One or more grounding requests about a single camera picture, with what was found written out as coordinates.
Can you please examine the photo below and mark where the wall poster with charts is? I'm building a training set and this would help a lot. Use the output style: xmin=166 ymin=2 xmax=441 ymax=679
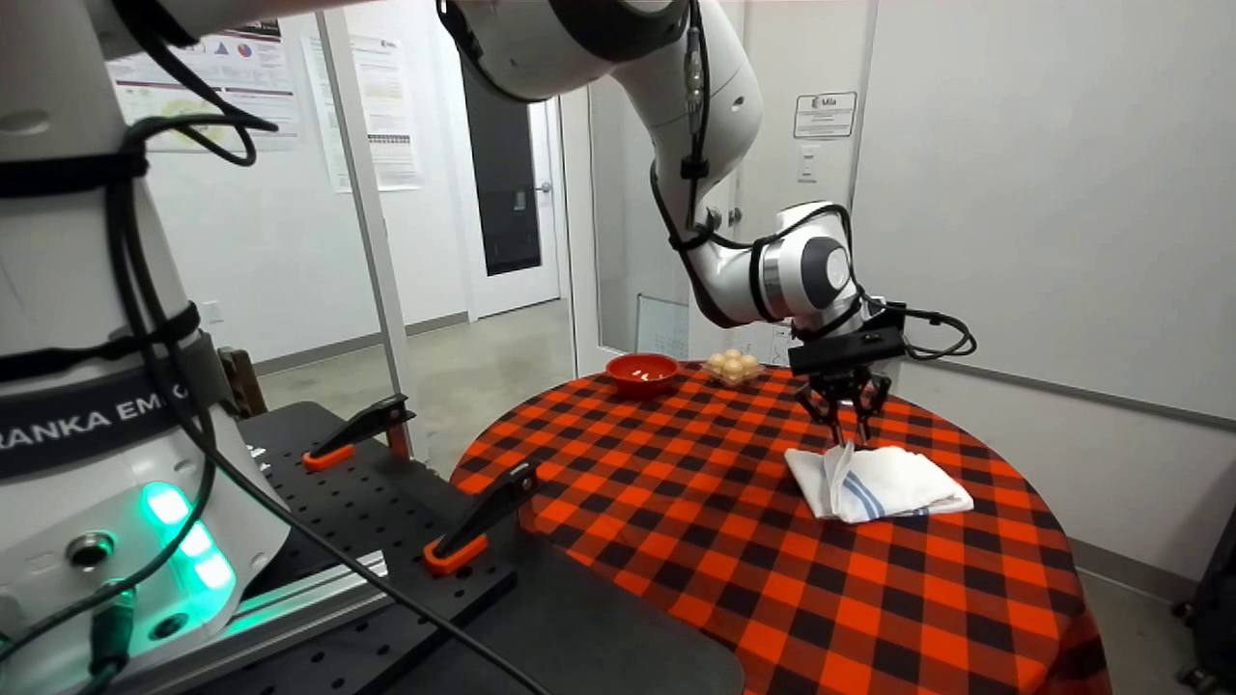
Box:
xmin=104 ymin=17 xmax=302 ymax=155

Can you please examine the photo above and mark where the clear carton of eggs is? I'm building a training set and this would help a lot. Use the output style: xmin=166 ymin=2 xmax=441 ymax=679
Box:
xmin=702 ymin=348 xmax=767 ymax=388

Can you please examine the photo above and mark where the black clamp with orange grips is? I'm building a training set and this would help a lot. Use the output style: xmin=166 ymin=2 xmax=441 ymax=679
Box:
xmin=422 ymin=460 xmax=543 ymax=579
xmin=301 ymin=393 xmax=417 ymax=474

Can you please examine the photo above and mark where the white door with dark window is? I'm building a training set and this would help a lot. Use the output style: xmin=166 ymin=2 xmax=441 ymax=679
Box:
xmin=452 ymin=56 xmax=565 ymax=321

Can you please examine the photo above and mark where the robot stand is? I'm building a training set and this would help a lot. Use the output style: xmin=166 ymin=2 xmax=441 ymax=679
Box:
xmin=97 ymin=401 xmax=746 ymax=695

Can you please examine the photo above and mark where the wall poster with text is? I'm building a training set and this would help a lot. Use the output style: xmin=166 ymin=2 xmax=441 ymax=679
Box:
xmin=300 ymin=33 xmax=425 ymax=194

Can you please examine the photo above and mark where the red and black plaid tablecloth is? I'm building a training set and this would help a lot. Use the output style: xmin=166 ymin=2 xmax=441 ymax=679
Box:
xmin=449 ymin=361 xmax=1113 ymax=695

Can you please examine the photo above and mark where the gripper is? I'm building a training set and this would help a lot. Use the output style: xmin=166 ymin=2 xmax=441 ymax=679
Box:
xmin=797 ymin=365 xmax=893 ymax=449

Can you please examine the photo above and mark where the white towel with blue stripes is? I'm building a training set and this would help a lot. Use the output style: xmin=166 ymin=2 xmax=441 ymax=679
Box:
xmin=784 ymin=441 xmax=975 ymax=525

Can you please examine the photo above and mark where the small wall sign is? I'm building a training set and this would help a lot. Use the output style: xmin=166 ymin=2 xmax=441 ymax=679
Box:
xmin=793 ymin=91 xmax=859 ymax=140

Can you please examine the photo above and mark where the red bowl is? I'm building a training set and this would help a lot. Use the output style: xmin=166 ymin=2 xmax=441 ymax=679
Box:
xmin=605 ymin=352 xmax=681 ymax=401

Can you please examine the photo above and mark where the small whiteboard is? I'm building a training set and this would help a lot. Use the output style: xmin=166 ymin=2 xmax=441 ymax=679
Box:
xmin=634 ymin=293 xmax=691 ymax=361

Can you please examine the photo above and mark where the black cable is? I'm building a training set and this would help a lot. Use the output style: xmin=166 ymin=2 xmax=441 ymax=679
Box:
xmin=208 ymin=454 xmax=553 ymax=695

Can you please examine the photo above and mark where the grey metal post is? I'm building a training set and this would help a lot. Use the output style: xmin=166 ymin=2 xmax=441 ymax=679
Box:
xmin=317 ymin=8 xmax=432 ymax=464

